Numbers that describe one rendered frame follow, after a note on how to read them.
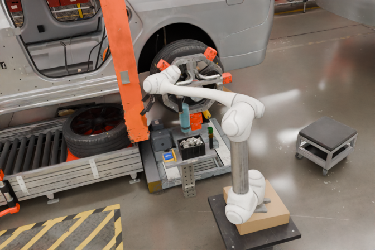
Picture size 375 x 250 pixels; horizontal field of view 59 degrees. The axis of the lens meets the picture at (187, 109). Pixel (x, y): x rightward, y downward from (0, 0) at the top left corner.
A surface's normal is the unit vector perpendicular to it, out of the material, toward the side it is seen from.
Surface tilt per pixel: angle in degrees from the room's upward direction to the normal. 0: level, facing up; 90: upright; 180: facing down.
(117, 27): 90
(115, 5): 90
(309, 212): 0
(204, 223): 0
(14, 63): 90
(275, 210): 5
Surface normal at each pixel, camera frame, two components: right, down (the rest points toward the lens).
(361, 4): -0.85, 0.35
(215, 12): 0.26, 0.50
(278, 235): -0.08, -0.84
